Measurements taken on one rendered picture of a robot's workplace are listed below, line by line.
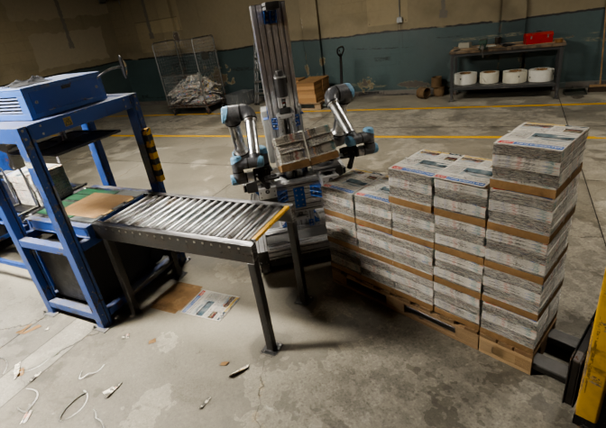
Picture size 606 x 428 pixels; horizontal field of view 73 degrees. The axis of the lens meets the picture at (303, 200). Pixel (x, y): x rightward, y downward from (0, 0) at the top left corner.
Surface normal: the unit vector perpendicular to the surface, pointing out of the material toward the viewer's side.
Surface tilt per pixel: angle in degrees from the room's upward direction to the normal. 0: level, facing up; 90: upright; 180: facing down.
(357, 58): 90
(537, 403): 0
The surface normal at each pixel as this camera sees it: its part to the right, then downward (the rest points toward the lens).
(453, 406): -0.13, -0.90
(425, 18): -0.42, 0.44
